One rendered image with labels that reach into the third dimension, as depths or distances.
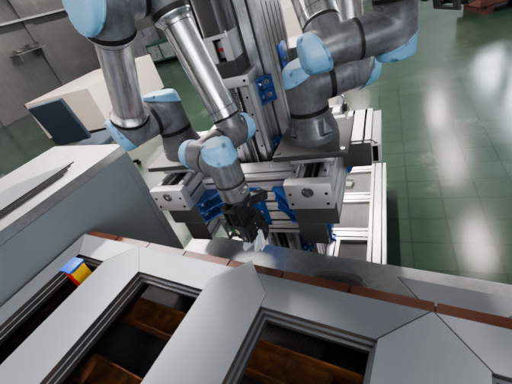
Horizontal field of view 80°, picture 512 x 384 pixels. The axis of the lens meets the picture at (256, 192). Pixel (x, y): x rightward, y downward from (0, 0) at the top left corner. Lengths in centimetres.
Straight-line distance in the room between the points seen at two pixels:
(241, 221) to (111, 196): 86
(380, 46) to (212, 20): 53
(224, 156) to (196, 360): 45
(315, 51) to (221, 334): 63
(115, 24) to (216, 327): 71
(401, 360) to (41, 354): 88
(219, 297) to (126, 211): 85
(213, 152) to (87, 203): 88
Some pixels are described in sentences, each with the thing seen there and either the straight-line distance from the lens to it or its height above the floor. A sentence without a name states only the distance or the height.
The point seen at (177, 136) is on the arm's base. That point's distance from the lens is 113.
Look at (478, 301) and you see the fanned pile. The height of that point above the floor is 72.
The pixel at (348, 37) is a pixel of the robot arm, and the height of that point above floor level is 135.
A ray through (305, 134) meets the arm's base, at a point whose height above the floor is 108.
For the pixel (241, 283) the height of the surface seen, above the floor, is 86.
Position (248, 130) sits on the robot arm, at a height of 116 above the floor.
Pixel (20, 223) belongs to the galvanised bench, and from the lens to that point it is 136.
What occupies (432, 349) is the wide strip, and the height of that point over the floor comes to 86.
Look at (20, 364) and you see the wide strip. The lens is 111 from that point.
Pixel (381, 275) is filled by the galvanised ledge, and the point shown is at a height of 68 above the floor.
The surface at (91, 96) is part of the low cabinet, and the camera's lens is 613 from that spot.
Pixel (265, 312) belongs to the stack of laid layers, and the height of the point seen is 84.
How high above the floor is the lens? 148
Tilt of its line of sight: 33 degrees down
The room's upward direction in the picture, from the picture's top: 19 degrees counter-clockwise
